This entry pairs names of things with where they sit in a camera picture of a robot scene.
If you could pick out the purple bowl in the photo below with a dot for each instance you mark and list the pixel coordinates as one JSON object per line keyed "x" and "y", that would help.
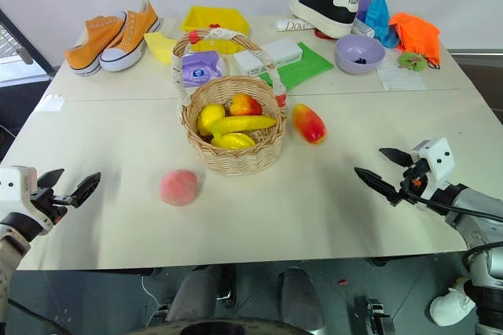
{"x": 359, "y": 52}

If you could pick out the white cardboard box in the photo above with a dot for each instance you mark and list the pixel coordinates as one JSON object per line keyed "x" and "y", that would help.
{"x": 271, "y": 56}

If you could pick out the small red piece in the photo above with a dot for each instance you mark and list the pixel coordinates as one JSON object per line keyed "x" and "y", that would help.
{"x": 214, "y": 25}

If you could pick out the green cloth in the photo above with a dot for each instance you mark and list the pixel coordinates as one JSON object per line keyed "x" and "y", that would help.
{"x": 308, "y": 65}

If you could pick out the black and white sneaker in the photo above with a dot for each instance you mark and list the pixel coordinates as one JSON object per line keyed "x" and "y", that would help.
{"x": 326, "y": 6}

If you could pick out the small white box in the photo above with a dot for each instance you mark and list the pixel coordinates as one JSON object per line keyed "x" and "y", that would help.
{"x": 362, "y": 28}

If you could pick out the yellow plastic bin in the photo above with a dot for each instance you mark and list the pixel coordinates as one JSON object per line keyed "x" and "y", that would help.
{"x": 216, "y": 16}

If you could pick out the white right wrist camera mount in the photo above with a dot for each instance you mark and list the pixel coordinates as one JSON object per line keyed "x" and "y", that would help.
{"x": 438, "y": 162}

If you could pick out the dark window frame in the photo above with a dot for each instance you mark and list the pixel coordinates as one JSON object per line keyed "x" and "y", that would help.
{"x": 23, "y": 42}

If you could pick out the white paper sheet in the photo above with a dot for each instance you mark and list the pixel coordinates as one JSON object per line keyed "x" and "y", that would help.
{"x": 401, "y": 77}

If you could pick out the red disc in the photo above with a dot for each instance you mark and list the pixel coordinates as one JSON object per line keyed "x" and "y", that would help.
{"x": 323, "y": 34}

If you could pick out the white Dove tube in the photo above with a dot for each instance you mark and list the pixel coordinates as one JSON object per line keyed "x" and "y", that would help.
{"x": 292, "y": 25}

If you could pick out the pink peach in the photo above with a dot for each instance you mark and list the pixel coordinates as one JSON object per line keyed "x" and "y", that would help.
{"x": 180, "y": 187}

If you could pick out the blue plastic bag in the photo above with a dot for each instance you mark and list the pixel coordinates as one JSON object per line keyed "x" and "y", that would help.
{"x": 379, "y": 16}

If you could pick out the purple wet wipes pack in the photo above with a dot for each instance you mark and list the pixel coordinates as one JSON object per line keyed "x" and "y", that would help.
{"x": 202, "y": 69}

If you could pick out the orange cloth bag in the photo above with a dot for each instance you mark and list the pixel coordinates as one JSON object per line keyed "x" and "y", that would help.
{"x": 418, "y": 34}

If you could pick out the red yellow mango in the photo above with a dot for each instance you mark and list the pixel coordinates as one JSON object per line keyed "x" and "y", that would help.
{"x": 310, "y": 124}

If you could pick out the small green toy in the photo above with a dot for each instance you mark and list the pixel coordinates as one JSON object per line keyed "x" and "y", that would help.
{"x": 412, "y": 61}

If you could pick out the white shoe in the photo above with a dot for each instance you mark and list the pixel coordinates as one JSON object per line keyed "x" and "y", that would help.
{"x": 450, "y": 305}

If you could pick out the purple cup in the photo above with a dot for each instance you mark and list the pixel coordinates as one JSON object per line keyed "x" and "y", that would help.
{"x": 364, "y": 6}

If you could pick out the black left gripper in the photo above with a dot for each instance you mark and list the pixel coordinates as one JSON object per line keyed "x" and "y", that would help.
{"x": 47, "y": 199}

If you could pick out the yellow lemon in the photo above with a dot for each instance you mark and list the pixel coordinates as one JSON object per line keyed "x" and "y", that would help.
{"x": 208, "y": 116}

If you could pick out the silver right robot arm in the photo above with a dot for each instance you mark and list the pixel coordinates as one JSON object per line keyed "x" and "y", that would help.
{"x": 479, "y": 229}

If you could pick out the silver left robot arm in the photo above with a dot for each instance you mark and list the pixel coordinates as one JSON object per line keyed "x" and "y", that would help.
{"x": 12, "y": 244}

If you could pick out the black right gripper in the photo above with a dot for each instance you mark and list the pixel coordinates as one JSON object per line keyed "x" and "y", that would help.
{"x": 415, "y": 183}

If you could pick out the yellow foam piece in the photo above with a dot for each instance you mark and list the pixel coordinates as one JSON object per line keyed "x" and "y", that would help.
{"x": 159, "y": 46}

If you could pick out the red yellow apple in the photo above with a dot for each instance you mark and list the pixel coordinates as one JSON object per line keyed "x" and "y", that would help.
{"x": 245, "y": 105}

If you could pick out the orange canvas sneaker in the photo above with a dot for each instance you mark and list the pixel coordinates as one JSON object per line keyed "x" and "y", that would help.
{"x": 129, "y": 36}
{"x": 84, "y": 50}

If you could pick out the yellow banana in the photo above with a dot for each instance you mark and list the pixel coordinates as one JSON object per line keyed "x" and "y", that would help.
{"x": 243, "y": 123}

